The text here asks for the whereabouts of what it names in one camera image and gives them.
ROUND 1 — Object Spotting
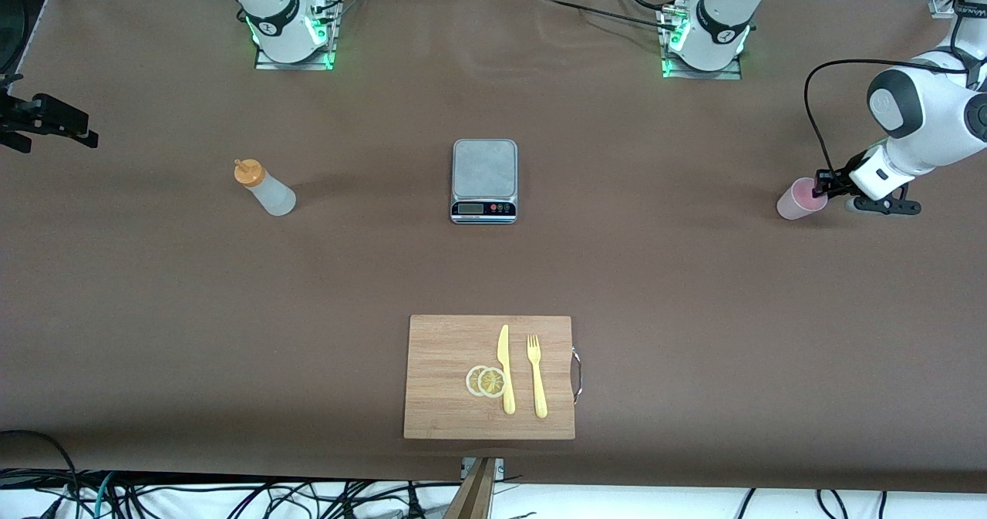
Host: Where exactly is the pink plastic cup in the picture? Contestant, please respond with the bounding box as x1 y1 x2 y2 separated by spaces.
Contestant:
776 177 829 221

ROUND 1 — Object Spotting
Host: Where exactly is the squeeze bottle with orange cap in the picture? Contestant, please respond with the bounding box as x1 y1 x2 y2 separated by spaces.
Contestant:
234 158 297 217

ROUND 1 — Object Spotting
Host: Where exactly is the brown table cover sheet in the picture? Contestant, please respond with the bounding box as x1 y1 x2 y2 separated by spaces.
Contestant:
0 0 987 494

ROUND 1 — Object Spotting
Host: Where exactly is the silver digital kitchen scale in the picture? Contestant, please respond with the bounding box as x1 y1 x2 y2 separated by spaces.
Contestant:
450 139 518 225

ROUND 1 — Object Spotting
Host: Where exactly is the yellow plastic fork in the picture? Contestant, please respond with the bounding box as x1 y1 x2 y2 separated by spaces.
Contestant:
527 334 548 419

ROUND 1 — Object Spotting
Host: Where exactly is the yellow plastic knife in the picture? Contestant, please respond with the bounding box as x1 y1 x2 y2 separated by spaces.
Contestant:
497 324 517 416

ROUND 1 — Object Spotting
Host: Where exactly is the wooden cutting board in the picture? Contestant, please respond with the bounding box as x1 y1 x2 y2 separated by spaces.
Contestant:
403 315 583 440

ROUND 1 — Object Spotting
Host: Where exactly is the teal cable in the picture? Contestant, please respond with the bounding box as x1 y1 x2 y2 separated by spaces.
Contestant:
91 471 118 519

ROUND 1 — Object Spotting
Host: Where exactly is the wooden post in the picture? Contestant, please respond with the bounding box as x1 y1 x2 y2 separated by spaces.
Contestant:
443 457 498 519

